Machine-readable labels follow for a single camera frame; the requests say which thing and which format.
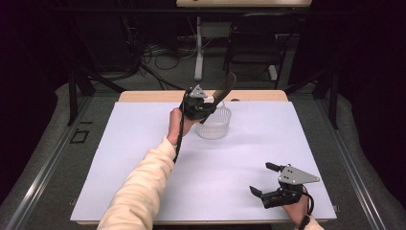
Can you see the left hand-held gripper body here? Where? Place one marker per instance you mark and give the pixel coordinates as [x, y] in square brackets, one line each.
[193, 107]

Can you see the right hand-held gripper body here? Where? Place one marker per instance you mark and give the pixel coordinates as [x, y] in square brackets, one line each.
[295, 177]

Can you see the white plastic basket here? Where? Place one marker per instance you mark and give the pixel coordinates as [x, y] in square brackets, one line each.
[220, 127]

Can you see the black comb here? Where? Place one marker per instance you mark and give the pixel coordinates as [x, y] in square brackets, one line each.
[227, 86]

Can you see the person's left hand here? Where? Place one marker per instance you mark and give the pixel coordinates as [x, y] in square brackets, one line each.
[175, 126]

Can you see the person's right hand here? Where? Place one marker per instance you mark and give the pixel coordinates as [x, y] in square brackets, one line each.
[298, 212]

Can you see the white table mat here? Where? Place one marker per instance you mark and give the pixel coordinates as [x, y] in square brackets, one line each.
[223, 166]

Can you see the black folding chair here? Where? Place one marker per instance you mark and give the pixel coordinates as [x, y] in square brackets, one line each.
[255, 48]

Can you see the black metal stand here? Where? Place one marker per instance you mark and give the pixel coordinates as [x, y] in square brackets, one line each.
[72, 96]
[333, 96]

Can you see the white-legged wooden desk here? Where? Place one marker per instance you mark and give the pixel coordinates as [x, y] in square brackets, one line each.
[242, 3]

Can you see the aluminium floor rail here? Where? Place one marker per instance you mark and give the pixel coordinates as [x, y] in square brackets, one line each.
[348, 166]
[48, 166]

